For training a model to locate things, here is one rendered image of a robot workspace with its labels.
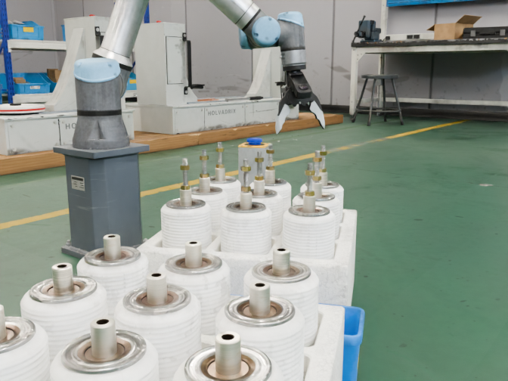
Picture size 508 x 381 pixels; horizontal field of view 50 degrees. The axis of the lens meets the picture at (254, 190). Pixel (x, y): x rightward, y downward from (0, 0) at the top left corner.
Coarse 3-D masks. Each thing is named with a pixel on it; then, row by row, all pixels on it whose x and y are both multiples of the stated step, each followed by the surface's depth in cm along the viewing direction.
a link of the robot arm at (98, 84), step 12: (84, 60) 142; (96, 60) 143; (108, 60) 143; (84, 72) 139; (96, 72) 139; (108, 72) 141; (84, 84) 140; (96, 84) 140; (108, 84) 141; (120, 84) 147; (84, 96) 141; (96, 96) 140; (108, 96) 142; (120, 96) 146; (84, 108) 141; (96, 108) 141; (108, 108) 142; (120, 108) 146
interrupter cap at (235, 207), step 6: (228, 204) 103; (234, 204) 103; (252, 204) 103; (258, 204) 103; (264, 204) 103; (228, 210) 100; (234, 210) 98; (240, 210) 98; (246, 210) 99; (252, 210) 98; (258, 210) 99
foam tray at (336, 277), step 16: (352, 224) 117; (160, 240) 106; (272, 240) 107; (336, 240) 105; (352, 240) 108; (160, 256) 99; (224, 256) 97; (240, 256) 96; (256, 256) 96; (272, 256) 96; (336, 256) 96; (352, 256) 113; (240, 272) 96; (320, 272) 93; (336, 272) 92; (352, 272) 118; (240, 288) 97; (320, 288) 94; (336, 288) 93; (352, 288) 124; (336, 304) 94
